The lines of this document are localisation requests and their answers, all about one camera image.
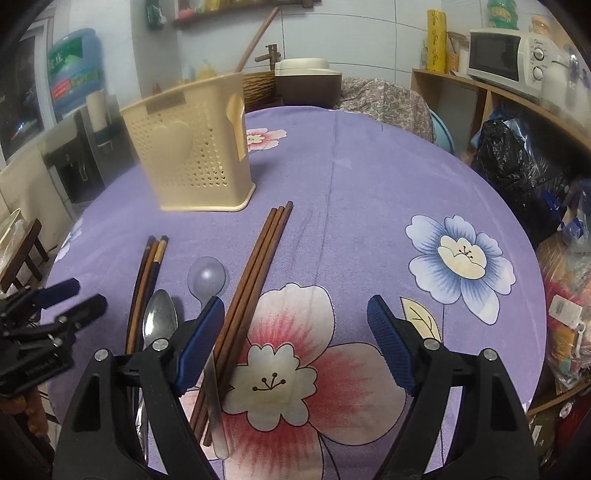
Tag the dark window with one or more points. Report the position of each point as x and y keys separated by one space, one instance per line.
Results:
x=21 y=101

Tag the blue plastic bag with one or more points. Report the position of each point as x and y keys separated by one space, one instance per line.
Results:
x=508 y=120

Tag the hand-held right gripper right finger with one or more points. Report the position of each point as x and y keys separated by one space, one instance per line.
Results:
x=390 y=344

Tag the yellow plastic bag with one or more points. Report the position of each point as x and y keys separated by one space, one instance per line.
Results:
x=206 y=70

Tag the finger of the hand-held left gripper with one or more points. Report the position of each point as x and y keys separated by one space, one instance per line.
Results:
x=60 y=290
x=85 y=310

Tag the black plastic bag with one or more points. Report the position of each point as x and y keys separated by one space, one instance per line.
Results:
x=512 y=170

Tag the wooden stool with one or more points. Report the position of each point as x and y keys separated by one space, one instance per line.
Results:
x=23 y=258

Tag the brown wooden chopstick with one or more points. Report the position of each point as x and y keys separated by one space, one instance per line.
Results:
x=258 y=40
x=261 y=258
x=252 y=258
x=271 y=258

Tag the cream perforated utensil holder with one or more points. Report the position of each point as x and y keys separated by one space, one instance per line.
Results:
x=184 y=152

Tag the wooden shelf unit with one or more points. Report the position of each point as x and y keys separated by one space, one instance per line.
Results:
x=461 y=106

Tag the beige cloth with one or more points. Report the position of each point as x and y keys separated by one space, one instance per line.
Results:
x=21 y=189

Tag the water dispenser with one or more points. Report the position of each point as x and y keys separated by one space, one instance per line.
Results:
x=69 y=170

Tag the metal spoon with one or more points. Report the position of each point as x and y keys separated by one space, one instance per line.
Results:
x=159 y=318

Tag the wicker basket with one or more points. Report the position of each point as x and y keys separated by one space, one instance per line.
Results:
x=258 y=87

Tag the wooden wall shelf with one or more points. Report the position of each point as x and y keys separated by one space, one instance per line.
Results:
x=249 y=18

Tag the paisley cloth covered chair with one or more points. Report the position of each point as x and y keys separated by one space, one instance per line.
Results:
x=388 y=101

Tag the blue water bottle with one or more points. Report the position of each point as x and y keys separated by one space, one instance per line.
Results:
x=71 y=69

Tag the paper cup stack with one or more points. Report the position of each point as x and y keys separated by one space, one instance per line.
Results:
x=98 y=110

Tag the jar with yellow contents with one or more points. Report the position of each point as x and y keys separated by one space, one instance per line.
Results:
x=545 y=30

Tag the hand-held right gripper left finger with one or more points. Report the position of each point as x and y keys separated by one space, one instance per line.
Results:
x=203 y=341

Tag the row of condiment bottles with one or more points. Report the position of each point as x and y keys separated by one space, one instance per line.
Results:
x=203 y=7

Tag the white microwave oven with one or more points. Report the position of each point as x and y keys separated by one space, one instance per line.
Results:
x=498 y=55

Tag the light blue plastic basin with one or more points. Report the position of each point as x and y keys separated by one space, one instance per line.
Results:
x=441 y=134

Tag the beige rice cooker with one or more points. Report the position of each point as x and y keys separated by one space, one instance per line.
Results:
x=307 y=87

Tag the gold-banded dark chopstick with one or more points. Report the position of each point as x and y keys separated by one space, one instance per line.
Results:
x=160 y=251

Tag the yellow cylinder pack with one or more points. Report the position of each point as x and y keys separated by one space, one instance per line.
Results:
x=436 y=41

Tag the clear jar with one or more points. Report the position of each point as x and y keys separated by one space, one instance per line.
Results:
x=457 y=55

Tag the metal ladle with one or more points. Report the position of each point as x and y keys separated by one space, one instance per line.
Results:
x=206 y=279

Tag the white thermos jug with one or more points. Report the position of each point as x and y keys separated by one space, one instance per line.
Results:
x=561 y=92

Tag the colourful plastic bag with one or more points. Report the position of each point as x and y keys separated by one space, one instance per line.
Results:
x=570 y=314

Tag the purple floral tablecloth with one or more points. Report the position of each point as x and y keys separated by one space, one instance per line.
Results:
x=346 y=207

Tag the bamboo faucet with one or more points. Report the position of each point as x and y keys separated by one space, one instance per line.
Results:
x=270 y=55

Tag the dark brown chopstick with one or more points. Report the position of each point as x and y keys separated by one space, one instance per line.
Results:
x=138 y=286
x=148 y=267

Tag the person's left hand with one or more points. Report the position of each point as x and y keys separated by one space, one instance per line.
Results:
x=32 y=413

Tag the green packet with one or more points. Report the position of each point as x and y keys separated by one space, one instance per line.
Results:
x=155 y=11

